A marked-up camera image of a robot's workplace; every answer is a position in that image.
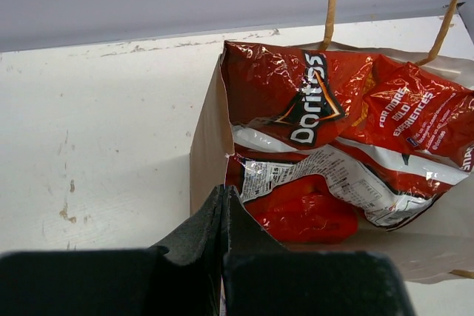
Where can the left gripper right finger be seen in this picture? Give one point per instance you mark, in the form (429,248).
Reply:
(262,277)

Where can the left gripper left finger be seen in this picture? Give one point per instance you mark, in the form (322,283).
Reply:
(179,275)

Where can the red candy bag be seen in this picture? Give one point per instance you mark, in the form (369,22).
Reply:
(303,211)

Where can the brown paper bag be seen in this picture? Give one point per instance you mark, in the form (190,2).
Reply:
(435,248)

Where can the red Doritos chip bag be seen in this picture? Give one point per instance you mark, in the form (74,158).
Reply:
(388,137)

